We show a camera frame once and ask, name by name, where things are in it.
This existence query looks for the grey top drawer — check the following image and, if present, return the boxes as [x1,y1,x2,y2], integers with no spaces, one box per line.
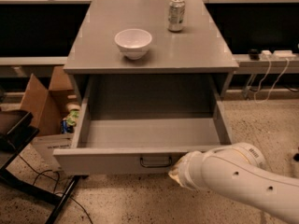
[53,75,234,176]

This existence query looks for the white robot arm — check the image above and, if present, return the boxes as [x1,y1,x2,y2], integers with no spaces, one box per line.
[169,143,299,224]

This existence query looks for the grey drawer cabinet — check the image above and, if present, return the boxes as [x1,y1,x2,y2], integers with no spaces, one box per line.
[64,0,238,76]

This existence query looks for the colourful toy figure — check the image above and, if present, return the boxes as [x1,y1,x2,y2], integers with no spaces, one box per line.
[60,102,80,133]

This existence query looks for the white ceramic bowl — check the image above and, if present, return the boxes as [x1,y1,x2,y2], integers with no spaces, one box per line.
[114,29,152,60]

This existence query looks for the black adapter block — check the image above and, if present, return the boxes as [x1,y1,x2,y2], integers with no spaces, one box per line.
[249,49,260,61]

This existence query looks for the white power strip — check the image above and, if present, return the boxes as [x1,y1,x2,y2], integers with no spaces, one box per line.
[261,50,296,60]

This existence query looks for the brown cardboard box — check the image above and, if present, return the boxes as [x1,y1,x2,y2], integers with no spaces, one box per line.
[21,66,78,171]

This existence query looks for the silver soda can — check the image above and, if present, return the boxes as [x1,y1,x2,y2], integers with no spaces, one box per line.
[168,0,185,32]

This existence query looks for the black metal stand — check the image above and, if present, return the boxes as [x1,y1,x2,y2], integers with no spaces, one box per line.
[0,110,80,224]

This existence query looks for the black floor cable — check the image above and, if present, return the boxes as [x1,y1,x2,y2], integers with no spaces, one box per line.
[6,140,94,224]

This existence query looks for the white hanging cable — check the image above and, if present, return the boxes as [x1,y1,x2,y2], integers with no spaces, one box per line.
[252,57,292,105]

